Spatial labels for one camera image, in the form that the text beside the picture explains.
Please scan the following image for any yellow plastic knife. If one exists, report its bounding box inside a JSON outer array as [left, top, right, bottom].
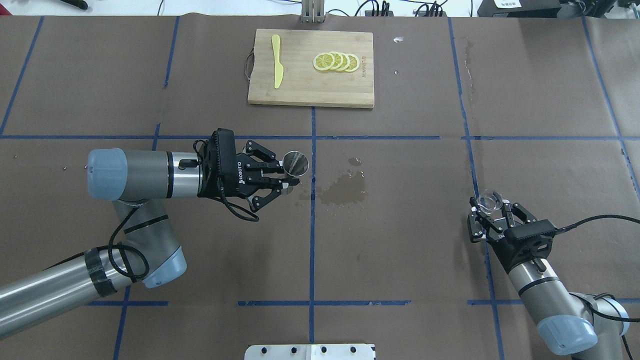
[[270, 34, 285, 89]]

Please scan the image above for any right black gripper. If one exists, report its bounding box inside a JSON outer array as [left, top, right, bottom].
[[468, 197, 558, 273]]

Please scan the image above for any lemon slice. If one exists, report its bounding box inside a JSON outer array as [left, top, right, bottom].
[[343, 54, 361, 73], [336, 53, 351, 72], [312, 52, 336, 72], [329, 51, 345, 71]]

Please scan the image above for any clear glass cup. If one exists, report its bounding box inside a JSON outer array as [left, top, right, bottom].
[[475, 189, 505, 216]]

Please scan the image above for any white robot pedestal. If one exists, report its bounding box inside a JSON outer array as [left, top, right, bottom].
[[244, 343, 377, 360]]

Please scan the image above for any aluminium frame post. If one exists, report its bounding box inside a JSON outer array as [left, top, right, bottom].
[[300, 0, 326, 24]]

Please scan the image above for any black handheld tool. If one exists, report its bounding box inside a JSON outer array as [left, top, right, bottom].
[[61, 0, 89, 10]]

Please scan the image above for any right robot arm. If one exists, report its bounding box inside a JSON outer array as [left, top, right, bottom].
[[467, 191, 639, 360]]

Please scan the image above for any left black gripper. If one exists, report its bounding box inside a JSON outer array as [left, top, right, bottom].
[[237, 140, 300, 213]]

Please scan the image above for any steel measuring jigger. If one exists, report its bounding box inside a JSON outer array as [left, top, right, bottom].
[[281, 150, 309, 179]]

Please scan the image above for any black box with label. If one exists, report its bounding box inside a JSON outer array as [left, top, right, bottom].
[[477, 0, 562, 18]]

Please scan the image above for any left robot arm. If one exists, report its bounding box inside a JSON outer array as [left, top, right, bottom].
[[1, 129, 309, 339]]

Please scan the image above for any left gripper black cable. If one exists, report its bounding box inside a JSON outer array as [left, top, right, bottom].
[[108, 140, 261, 284]]

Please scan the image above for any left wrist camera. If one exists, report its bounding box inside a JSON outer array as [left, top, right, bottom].
[[198, 128, 239, 199]]

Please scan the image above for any wooden cutting board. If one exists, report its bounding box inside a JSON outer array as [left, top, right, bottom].
[[247, 28, 375, 109]]

